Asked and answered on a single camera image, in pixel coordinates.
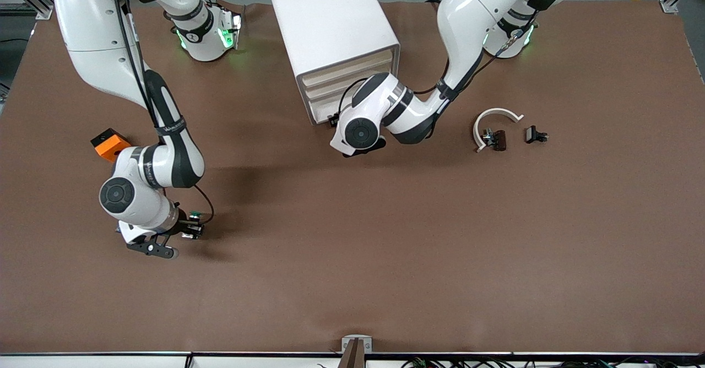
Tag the white table edge rail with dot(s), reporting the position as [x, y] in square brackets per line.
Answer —
[110, 361]

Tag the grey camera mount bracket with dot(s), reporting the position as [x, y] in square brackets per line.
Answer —
[356, 351]

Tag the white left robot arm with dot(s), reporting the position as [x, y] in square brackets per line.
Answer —
[468, 15]

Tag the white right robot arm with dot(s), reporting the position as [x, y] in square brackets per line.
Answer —
[99, 37]

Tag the green push button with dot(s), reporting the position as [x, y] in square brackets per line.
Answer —
[196, 214]

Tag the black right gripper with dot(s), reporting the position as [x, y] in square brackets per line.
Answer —
[185, 226]

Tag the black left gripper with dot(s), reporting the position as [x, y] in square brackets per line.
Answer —
[333, 119]

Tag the cream cabinet drawer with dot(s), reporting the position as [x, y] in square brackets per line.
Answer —
[321, 113]
[325, 88]
[322, 101]
[330, 74]

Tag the white curved plastic bracket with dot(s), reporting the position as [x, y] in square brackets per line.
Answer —
[477, 131]

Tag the brown table cover sheet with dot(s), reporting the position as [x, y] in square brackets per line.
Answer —
[352, 247]

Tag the white drawer cabinet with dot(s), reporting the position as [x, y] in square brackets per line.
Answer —
[325, 21]

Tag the dark brown switch component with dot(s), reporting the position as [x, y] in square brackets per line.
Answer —
[499, 140]

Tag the orange button box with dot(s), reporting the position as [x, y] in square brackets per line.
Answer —
[107, 145]

